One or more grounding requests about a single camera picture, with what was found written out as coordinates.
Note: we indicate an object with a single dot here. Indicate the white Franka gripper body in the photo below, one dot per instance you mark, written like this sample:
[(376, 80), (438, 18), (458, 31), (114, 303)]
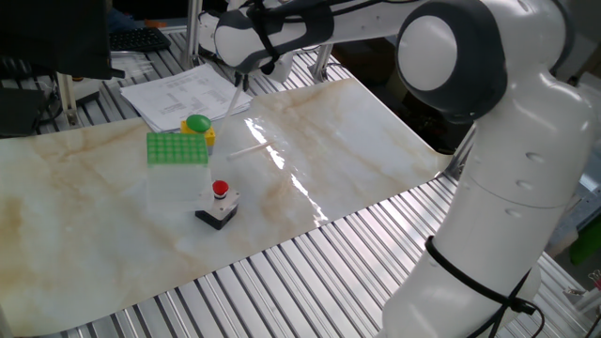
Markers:
[(281, 66)]

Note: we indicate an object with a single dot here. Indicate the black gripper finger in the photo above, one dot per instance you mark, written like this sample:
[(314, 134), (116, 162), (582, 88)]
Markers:
[(246, 82), (238, 79)]

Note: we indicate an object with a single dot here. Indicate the clear pipette box green rack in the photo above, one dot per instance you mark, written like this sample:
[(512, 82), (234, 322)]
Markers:
[(178, 150)]

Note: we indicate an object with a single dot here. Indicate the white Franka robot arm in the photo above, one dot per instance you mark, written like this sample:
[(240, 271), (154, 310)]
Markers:
[(493, 188)]

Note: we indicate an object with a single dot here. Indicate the clear large pipette tip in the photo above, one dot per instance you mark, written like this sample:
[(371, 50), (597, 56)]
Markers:
[(251, 150)]

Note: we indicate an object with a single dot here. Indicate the stack of printed paper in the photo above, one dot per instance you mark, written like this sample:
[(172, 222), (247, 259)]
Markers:
[(188, 94)]

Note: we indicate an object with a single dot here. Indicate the green button yellow box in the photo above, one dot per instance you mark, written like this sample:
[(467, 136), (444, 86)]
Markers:
[(198, 122)]

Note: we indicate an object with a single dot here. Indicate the black keyboard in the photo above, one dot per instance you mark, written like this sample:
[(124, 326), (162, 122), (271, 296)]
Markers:
[(141, 40)]

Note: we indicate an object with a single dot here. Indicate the black monitor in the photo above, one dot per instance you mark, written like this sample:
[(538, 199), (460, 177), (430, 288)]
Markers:
[(47, 37)]

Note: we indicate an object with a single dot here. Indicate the black device case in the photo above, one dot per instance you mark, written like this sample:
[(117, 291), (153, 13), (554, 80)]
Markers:
[(19, 112)]

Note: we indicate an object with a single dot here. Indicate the green plastic object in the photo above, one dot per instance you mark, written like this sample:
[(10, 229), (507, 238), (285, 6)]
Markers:
[(589, 244)]

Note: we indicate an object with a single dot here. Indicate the metal binder clip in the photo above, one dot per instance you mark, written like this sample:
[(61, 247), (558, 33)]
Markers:
[(595, 277)]

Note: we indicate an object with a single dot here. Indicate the aluminium frame post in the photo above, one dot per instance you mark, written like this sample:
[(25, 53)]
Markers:
[(192, 33), (460, 157), (321, 63)]

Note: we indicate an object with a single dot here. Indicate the red push button switch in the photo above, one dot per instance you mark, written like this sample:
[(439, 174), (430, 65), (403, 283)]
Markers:
[(220, 188)]

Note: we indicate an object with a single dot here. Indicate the short aluminium post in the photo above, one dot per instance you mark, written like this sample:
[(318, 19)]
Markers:
[(68, 101)]

